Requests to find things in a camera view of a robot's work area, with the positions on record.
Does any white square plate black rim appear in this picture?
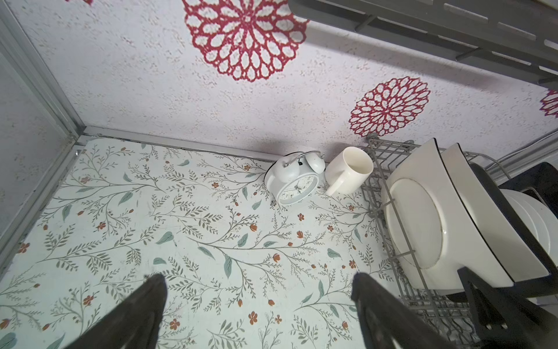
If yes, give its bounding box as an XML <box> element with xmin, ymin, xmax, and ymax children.
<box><xmin>382</xmin><ymin>139</ymin><xmax>514</xmax><ymax>292</ymax></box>

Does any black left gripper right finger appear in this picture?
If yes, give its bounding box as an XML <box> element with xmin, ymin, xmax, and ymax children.
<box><xmin>350</xmin><ymin>273</ymin><xmax>456</xmax><ymax>348</ymax></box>

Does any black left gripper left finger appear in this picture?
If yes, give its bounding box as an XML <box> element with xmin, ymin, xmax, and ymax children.
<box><xmin>68</xmin><ymin>273</ymin><xmax>168</xmax><ymax>349</ymax></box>

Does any grey wire dish rack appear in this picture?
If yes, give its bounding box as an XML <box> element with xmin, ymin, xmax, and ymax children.
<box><xmin>360</xmin><ymin>134</ymin><xmax>558</xmax><ymax>349</ymax></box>

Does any grey wall shelf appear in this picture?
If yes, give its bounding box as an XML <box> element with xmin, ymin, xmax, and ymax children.
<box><xmin>289</xmin><ymin>1</ymin><xmax>557</xmax><ymax>90</ymax></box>

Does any white twin bell alarm clock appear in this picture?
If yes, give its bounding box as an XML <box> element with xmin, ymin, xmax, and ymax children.
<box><xmin>264</xmin><ymin>151</ymin><xmax>326</xmax><ymax>207</ymax></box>

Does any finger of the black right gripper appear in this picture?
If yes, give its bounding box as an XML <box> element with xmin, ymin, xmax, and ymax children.
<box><xmin>458</xmin><ymin>267</ymin><xmax>557</xmax><ymax>348</ymax></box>

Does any white ceramic mug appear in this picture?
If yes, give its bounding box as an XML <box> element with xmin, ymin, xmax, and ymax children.
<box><xmin>325</xmin><ymin>146</ymin><xmax>374</xmax><ymax>196</ymax></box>

